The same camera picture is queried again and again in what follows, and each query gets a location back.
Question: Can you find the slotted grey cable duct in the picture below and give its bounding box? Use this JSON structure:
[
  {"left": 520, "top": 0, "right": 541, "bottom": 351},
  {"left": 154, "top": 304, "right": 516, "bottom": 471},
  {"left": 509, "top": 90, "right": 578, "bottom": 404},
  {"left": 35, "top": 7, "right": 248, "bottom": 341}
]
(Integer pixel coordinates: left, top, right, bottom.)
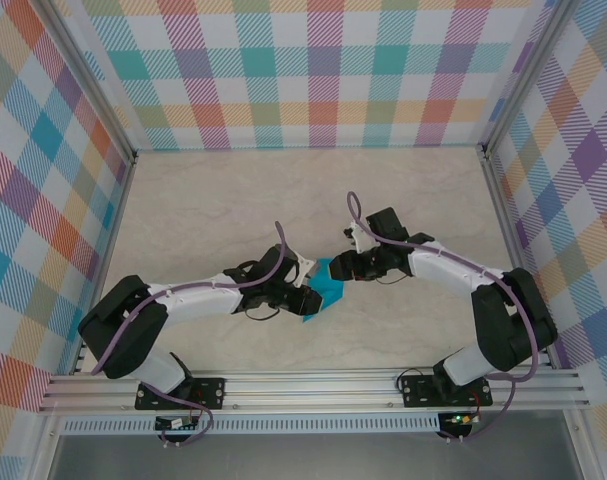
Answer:
[{"left": 57, "top": 417, "right": 449, "bottom": 436}]

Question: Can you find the circuit board with green light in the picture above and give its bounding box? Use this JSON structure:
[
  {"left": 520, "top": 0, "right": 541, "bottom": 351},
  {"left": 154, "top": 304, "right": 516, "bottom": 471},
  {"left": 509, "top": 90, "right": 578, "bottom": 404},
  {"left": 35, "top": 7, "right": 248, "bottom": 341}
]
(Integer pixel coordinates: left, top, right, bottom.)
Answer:
[{"left": 445, "top": 412, "right": 482, "bottom": 429}]

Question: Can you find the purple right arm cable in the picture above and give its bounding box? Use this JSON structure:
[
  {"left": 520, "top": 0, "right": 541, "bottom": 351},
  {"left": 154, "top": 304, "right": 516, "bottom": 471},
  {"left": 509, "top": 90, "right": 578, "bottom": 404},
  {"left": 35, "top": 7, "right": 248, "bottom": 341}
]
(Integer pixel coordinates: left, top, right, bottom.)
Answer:
[{"left": 346, "top": 191, "right": 540, "bottom": 444}]

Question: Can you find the aluminium table side rail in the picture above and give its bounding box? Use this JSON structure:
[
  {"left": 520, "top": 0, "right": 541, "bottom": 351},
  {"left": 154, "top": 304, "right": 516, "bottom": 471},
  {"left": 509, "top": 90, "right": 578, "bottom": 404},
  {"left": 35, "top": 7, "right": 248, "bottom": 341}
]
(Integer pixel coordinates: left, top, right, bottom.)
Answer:
[
  {"left": 68, "top": 152, "right": 140, "bottom": 376},
  {"left": 480, "top": 144, "right": 559, "bottom": 371}
]

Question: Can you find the aluminium frame leg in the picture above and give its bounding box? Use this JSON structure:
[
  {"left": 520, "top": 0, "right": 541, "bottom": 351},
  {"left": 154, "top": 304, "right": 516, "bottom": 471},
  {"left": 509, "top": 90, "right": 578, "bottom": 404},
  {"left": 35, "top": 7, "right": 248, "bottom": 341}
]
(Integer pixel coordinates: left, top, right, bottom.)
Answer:
[
  {"left": 30, "top": 414, "right": 60, "bottom": 480},
  {"left": 565, "top": 412, "right": 602, "bottom": 480}
]

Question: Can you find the black round cable mount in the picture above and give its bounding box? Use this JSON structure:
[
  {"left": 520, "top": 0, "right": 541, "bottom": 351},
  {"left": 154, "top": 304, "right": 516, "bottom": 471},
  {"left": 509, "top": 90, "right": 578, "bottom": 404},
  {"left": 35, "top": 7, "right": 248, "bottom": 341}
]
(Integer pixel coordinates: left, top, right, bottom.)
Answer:
[{"left": 157, "top": 430, "right": 194, "bottom": 449}]

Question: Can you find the aluminium mounting rail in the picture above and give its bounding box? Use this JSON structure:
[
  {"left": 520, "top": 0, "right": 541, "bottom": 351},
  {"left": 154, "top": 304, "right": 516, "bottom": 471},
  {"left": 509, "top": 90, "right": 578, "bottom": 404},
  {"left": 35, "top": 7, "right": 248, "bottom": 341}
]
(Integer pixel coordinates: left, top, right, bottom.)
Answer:
[{"left": 36, "top": 367, "right": 593, "bottom": 415}]

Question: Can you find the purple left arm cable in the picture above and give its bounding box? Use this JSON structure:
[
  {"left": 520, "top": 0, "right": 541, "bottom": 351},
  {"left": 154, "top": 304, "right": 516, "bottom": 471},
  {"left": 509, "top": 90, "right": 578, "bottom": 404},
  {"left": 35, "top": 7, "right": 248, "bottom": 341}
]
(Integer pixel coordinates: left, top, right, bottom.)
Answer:
[{"left": 90, "top": 221, "right": 289, "bottom": 448}]

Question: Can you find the grey metal shelf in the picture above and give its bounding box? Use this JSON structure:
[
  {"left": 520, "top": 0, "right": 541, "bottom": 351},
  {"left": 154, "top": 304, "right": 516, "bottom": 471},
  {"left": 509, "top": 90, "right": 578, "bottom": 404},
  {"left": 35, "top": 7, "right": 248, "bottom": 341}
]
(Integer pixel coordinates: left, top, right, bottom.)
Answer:
[{"left": 47, "top": 433, "right": 584, "bottom": 480}]

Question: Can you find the blue paper sheet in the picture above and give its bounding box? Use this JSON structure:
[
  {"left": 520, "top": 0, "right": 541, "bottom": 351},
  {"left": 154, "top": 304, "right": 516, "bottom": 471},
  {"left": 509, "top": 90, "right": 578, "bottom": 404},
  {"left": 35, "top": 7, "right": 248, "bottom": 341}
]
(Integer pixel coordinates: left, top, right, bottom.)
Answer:
[{"left": 302, "top": 257, "right": 348, "bottom": 325}]

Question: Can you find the small black circuit board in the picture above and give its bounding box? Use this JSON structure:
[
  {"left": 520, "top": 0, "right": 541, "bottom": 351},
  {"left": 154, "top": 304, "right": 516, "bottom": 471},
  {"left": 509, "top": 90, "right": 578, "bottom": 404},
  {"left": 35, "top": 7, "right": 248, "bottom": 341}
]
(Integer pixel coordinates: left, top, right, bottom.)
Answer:
[{"left": 154, "top": 417, "right": 200, "bottom": 431}]

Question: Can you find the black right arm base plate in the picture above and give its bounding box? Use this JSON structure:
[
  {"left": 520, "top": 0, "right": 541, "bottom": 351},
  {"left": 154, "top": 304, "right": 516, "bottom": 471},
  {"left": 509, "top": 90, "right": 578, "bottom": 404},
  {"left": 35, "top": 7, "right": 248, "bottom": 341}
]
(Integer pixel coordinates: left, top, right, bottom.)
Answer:
[{"left": 399, "top": 374, "right": 494, "bottom": 410}]

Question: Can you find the aluminium frame post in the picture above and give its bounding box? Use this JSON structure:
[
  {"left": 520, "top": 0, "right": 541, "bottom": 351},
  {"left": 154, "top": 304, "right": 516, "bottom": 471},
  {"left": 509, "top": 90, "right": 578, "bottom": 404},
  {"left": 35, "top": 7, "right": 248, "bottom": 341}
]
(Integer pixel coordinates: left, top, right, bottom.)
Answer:
[
  {"left": 36, "top": 0, "right": 140, "bottom": 166},
  {"left": 480, "top": 0, "right": 582, "bottom": 159}
]

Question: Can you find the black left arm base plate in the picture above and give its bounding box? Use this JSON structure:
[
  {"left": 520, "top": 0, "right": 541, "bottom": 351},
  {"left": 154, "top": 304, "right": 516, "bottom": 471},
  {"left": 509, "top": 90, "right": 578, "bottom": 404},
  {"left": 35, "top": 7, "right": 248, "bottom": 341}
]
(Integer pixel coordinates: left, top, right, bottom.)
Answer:
[{"left": 134, "top": 375, "right": 228, "bottom": 412}]

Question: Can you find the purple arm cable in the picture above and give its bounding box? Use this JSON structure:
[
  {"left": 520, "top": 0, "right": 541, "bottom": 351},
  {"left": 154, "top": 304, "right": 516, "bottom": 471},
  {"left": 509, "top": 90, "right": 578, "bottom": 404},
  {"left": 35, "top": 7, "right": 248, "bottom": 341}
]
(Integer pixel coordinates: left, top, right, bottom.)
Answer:
[
  {"left": 90, "top": 221, "right": 289, "bottom": 448},
  {"left": 346, "top": 191, "right": 540, "bottom": 444}
]

